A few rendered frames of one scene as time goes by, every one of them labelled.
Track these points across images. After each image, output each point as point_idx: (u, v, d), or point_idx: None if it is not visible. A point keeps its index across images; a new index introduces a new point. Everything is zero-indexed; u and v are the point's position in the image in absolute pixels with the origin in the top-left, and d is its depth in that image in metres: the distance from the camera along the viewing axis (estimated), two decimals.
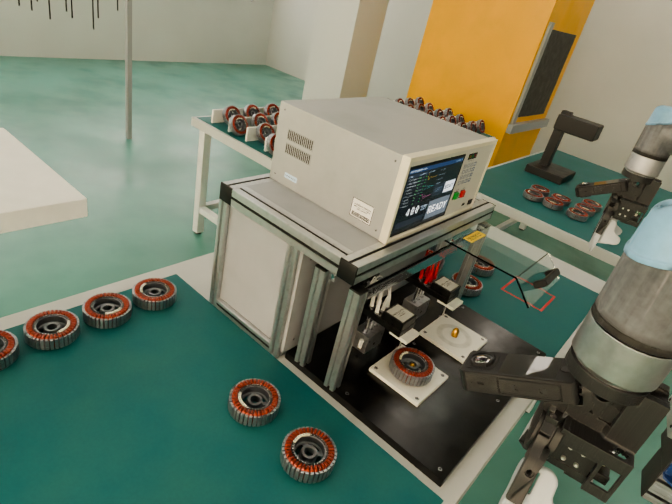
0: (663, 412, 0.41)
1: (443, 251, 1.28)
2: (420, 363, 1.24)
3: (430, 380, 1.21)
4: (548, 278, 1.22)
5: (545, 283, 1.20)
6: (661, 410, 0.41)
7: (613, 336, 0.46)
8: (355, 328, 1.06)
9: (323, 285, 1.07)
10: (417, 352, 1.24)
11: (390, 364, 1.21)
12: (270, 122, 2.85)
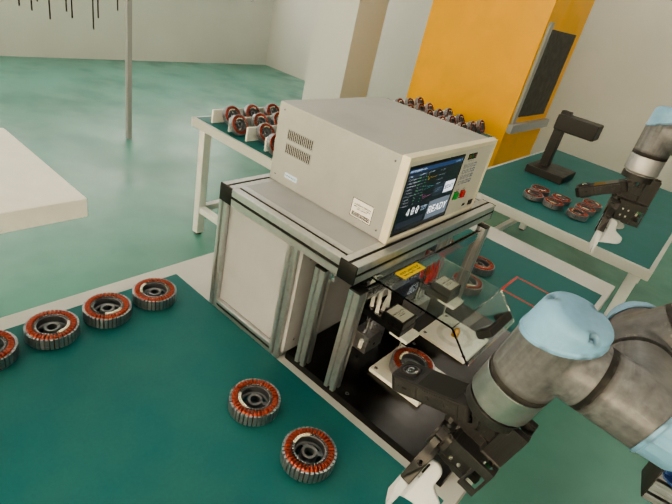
0: (523, 443, 0.54)
1: (443, 251, 1.28)
2: (420, 363, 1.24)
3: None
4: (494, 326, 0.98)
5: (490, 333, 0.96)
6: (522, 441, 0.54)
7: None
8: (355, 328, 1.06)
9: (323, 285, 1.07)
10: (417, 352, 1.24)
11: (390, 364, 1.21)
12: (270, 122, 2.85)
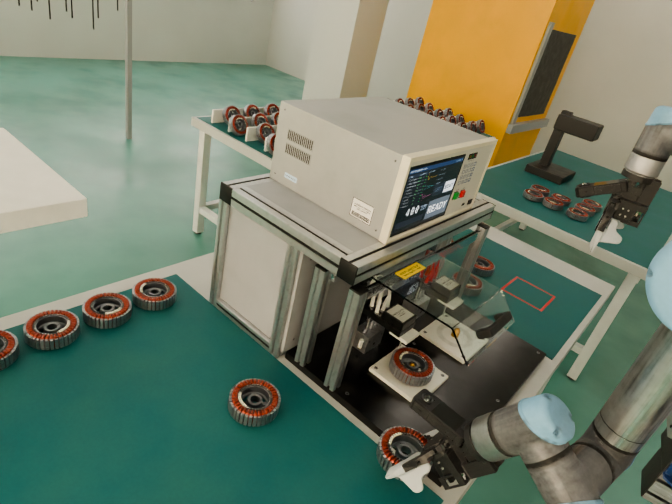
0: (492, 471, 0.81)
1: (443, 251, 1.28)
2: (420, 363, 1.24)
3: (430, 380, 1.21)
4: (494, 326, 0.98)
5: (490, 333, 0.96)
6: (492, 470, 0.81)
7: None
8: (355, 328, 1.06)
9: (323, 285, 1.07)
10: (417, 352, 1.24)
11: (390, 364, 1.21)
12: (270, 122, 2.85)
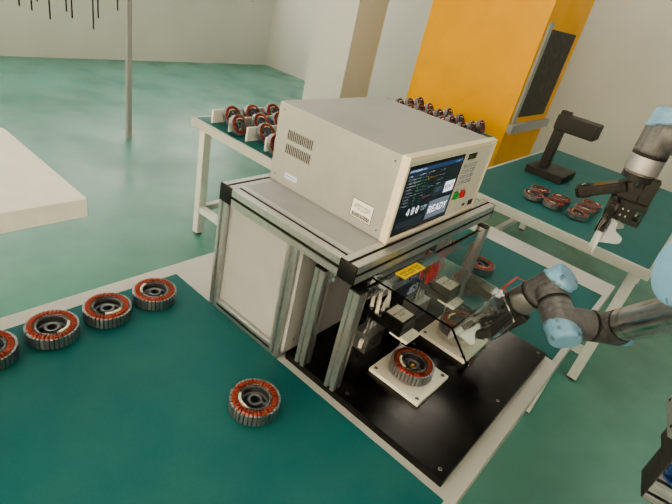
0: (523, 322, 1.23)
1: (443, 251, 1.28)
2: (412, 358, 1.25)
3: None
4: (494, 326, 0.98)
5: (490, 333, 0.96)
6: (523, 321, 1.23)
7: (524, 295, 1.27)
8: (355, 328, 1.06)
9: (323, 285, 1.07)
10: (406, 350, 1.24)
11: (398, 376, 1.18)
12: (270, 122, 2.85)
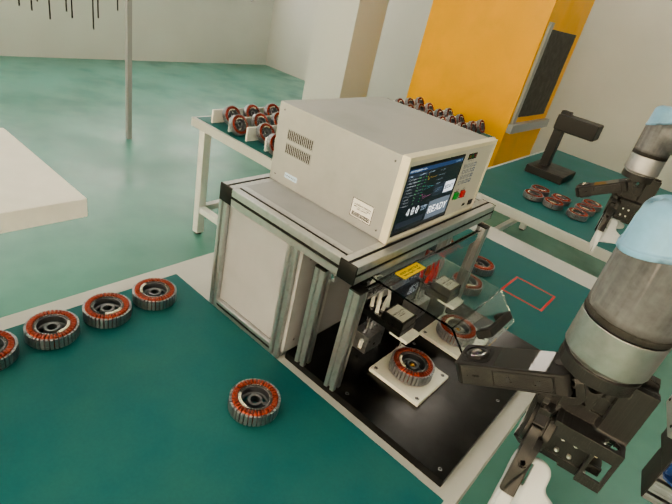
0: (654, 404, 0.41)
1: (443, 251, 1.28)
2: (412, 358, 1.25)
3: None
4: (494, 326, 0.98)
5: (490, 333, 0.96)
6: (652, 402, 0.41)
7: (606, 330, 0.47)
8: (355, 328, 1.06)
9: (323, 285, 1.07)
10: (406, 350, 1.24)
11: (398, 376, 1.18)
12: (270, 122, 2.85)
